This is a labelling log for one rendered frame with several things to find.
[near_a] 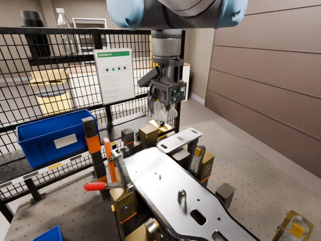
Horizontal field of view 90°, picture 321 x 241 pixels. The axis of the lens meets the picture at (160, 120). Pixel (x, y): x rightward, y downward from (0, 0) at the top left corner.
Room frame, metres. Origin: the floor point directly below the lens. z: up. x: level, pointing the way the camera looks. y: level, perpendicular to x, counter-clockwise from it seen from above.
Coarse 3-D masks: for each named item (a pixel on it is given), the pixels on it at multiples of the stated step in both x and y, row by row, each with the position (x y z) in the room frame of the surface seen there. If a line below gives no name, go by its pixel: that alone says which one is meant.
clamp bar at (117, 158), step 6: (114, 150) 0.38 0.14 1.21; (126, 150) 0.38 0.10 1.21; (114, 156) 0.35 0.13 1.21; (120, 156) 0.36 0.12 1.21; (120, 162) 0.36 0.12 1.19; (120, 168) 0.35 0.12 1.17; (126, 168) 0.37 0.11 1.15; (120, 174) 0.37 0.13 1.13; (126, 174) 0.36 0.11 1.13; (126, 180) 0.36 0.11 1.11; (126, 186) 0.36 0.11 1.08
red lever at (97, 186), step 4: (88, 184) 0.31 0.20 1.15; (92, 184) 0.32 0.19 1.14; (96, 184) 0.32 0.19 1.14; (100, 184) 0.33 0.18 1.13; (104, 184) 0.33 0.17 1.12; (108, 184) 0.34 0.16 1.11; (112, 184) 0.35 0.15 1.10; (116, 184) 0.36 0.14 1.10; (120, 184) 0.36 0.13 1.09; (124, 184) 0.37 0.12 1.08; (84, 188) 0.30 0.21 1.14; (88, 188) 0.30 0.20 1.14; (92, 188) 0.31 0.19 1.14; (96, 188) 0.31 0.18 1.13; (100, 188) 0.32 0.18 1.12; (104, 188) 0.33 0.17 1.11; (108, 188) 0.34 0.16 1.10
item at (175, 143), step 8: (192, 128) 0.87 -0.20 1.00; (176, 136) 0.77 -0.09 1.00; (184, 136) 0.77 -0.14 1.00; (192, 136) 0.77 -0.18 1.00; (200, 136) 0.79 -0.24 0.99; (160, 144) 0.70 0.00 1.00; (168, 144) 0.70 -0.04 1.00; (176, 144) 0.70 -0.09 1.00; (184, 144) 0.71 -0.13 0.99; (168, 152) 0.63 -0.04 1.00
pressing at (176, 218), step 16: (128, 160) 0.57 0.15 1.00; (144, 160) 0.57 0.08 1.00; (160, 160) 0.57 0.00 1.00; (144, 176) 0.48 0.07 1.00; (176, 176) 0.48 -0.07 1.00; (192, 176) 0.48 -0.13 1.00; (144, 192) 0.40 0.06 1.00; (160, 192) 0.40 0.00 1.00; (176, 192) 0.40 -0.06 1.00; (192, 192) 0.40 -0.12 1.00; (208, 192) 0.40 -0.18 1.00; (160, 208) 0.34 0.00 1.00; (176, 208) 0.34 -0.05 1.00; (192, 208) 0.34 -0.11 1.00; (208, 208) 0.34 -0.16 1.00; (224, 208) 0.34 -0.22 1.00; (176, 224) 0.29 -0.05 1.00; (192, 224) 0.29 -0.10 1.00; (208, 224) 0.29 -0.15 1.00; (224, 224) 0.29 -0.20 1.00; (240, 224) 0.29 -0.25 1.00; (176, 240) 0.24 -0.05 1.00; (192, 240) 0.24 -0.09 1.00; (208, 240) 0.24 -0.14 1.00; (240, 240) 0.24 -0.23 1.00; (256, 240) 0.24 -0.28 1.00
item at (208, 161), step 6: (204, 156) 0.55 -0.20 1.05; (210, 156) 0.55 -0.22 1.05; (204, 162) 0.51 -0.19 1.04; (210, 162) 0.54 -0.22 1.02; (204, 168) 0.51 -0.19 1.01; (210, 168) 0.54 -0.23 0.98; (192, 174) 0.54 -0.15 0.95; (198, 174) 0.51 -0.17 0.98; (204, 174) 0.52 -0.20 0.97; (210, 174) 0.54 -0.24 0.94; (198, 180) 0.51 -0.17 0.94; (204, 180) 0.52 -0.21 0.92
